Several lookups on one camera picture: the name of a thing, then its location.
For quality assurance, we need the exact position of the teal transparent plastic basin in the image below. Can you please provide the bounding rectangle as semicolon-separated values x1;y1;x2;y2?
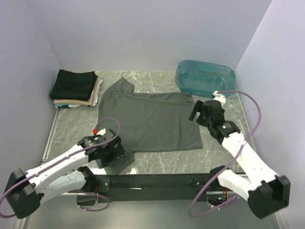
175;60;236;98

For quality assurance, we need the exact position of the folded black t shirt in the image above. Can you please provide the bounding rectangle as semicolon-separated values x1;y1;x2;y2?
50;69;97;101

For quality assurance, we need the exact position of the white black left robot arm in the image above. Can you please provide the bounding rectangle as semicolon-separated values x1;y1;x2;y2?
2;129;127;219

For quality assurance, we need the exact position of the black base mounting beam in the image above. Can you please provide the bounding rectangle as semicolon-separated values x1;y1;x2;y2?
66;173;238;207

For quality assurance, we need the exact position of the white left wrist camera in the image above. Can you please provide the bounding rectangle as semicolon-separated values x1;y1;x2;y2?
92;128;106;136

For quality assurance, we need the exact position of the aluminium rail frame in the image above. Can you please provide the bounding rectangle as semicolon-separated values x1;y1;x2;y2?
14;111;289;229

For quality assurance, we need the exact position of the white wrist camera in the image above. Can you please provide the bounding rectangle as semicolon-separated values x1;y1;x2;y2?
92;128;106;136
213;91;226;104

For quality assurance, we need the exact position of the grey t shirt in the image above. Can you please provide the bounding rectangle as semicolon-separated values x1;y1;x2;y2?
98;77;203;174

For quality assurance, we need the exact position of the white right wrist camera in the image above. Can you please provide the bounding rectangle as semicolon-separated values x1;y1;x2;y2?
213;91;226;104

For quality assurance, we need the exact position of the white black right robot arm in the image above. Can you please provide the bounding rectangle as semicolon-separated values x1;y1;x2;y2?
189;98;291;219

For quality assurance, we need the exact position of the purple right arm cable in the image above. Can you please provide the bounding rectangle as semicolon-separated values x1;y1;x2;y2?
189;90;262;218

